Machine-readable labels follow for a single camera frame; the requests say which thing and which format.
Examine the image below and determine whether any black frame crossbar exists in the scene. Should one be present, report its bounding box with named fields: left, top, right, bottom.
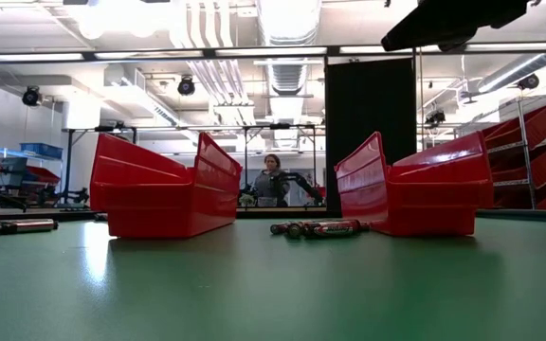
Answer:
left=0, top=41, right=546, bottom=63

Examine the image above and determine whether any background black frame workstation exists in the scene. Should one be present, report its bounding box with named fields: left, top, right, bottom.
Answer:
left=62, top=122, right=326, bottom=212

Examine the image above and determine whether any red plastic bin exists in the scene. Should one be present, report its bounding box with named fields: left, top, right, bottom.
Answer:
left=89, top=131, right=245, bottom=240
left=333, top=130, right=496, bottom=238

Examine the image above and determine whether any ribbed silver ceiling duct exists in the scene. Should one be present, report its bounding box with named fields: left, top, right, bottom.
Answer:
left=256, top=0, right=324, bottom=99

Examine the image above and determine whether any white ceiling pipe bundle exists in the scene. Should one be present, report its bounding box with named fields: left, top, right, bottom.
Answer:
left=168, top=0, right=258, bottom=127

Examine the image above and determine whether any grey slanted ceiling duct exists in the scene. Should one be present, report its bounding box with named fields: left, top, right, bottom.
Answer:
left=476, top=50, right=546, bottom=95

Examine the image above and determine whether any person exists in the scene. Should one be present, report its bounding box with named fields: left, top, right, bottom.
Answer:
left=251, top=153, right=293, bottom=208

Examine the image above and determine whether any background equipment cart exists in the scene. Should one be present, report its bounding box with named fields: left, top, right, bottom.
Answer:
left=0, top=146, right=64, bottom=209

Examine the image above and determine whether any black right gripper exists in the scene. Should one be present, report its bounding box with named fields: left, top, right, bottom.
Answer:
left=379, top=0, right=531, bottom=53

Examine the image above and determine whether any green table mat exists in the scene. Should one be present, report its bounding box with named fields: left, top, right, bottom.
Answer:
left=0, top=215, right=546, bottom=341

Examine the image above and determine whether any red storage bin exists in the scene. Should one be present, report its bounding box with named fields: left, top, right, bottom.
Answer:
left=25, top=165, right=62, bottom=186

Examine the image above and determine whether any black partition panel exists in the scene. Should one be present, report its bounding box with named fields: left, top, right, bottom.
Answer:
left=324, top=57, right=417, bottom=213

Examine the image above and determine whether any thin vertical metal pole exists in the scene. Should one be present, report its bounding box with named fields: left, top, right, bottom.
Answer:
left=416, top=46, right=425, bottom=153

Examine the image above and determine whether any wire shelf rack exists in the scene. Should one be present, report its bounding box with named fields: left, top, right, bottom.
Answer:
left=483, top=92, right=546, bottom=212

